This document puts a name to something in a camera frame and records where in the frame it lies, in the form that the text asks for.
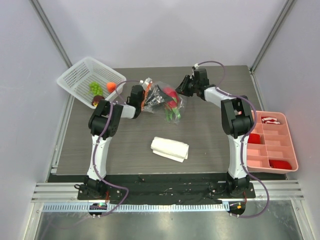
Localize dark purple fake fruit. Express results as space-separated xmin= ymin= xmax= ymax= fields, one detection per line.
xmin=91 ymin=95 xmax=105 ymax=107

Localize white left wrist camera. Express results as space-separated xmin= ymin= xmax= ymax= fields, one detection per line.
xmin=139 ymin=77 xmax=153 ymax=90

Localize clear zip top bag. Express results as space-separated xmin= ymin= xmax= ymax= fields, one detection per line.
xmin=141 ymin=81 xmax=187 ymax=124

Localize red white item in tray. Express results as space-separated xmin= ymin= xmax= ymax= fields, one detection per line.
xmin=261 ymin=116 xmax=281 ymax=125

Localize white slotted cable duct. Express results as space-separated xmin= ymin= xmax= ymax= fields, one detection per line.
xmin=42 ymin=202 xmax=230 ymax=213

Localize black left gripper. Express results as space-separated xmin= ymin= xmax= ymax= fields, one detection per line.
xmin=139 ymin=85 xmax=173 ymax=110

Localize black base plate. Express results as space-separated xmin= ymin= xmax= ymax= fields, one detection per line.
xmin=74 ymin=173 xmax=256 ymax=206

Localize white perforated plastic basket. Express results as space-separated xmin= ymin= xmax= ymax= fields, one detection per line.
xmin=56 ymin=57 xmax=126 ymax=109

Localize red fake dragon fruit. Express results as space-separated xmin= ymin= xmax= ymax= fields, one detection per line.
xmin=162 ymin=86 xmax=180 ymax=109

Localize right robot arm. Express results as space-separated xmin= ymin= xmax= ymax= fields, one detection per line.
xmin=185 ymin=68 xmax=255 ymax=198

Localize green fake grapes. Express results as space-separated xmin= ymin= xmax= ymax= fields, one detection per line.
xmin=88 ymin=81 xmax=103 ymax=96

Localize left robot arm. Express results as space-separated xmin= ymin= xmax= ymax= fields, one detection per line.
xmin=83 ymin=78 xmax=185 ymax=200

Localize orange fake fruit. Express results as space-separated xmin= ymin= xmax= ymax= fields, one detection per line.
xmin=106 ymin=82 xmax=117 ymax=93

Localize folded white cloth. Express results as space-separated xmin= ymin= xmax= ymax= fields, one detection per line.
xmin=150 ymin=137 xmax=189 ymax=163

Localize pink compartment tray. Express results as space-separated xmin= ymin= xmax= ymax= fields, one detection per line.
xmin=247 ymin=111 xmax=299 ymax=174

